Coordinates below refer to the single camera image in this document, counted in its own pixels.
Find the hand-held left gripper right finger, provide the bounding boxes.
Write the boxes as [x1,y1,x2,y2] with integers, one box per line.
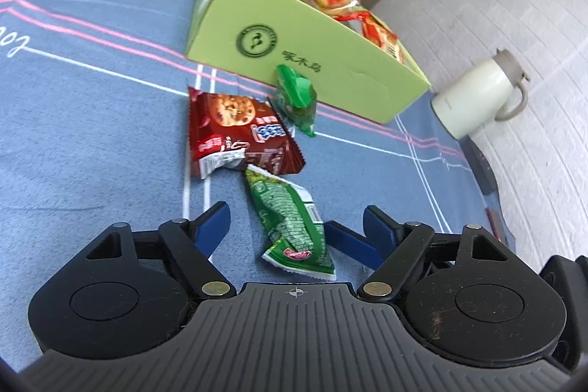
[357,205,529,301]

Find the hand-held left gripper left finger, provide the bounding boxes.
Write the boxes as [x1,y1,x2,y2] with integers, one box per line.
[69,201,239,300]

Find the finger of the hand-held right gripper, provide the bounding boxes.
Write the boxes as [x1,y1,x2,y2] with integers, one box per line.
[324,221,384,270]

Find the green snack packet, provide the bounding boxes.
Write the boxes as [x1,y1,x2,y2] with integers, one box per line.
[243,165,337,283]

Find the dark red cookie packet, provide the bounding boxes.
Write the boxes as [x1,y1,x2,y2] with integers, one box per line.
[187,86,306,179]

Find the green candy packet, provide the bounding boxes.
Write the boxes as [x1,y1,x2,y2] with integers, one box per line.
[269,65,319,139]

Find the light green cardboard box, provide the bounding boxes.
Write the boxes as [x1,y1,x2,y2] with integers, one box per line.
[185,0,431,125]

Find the red smartphone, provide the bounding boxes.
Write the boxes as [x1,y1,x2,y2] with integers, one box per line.
[487,208,506,237]

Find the black case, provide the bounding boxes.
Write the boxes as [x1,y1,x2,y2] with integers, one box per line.
[469,139,499,195]

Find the white thermos jug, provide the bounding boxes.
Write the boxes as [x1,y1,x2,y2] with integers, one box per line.
[431,48,530,140]

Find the blue striped tablecloth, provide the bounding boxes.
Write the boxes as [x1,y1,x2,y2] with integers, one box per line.
[0,0,510,370]

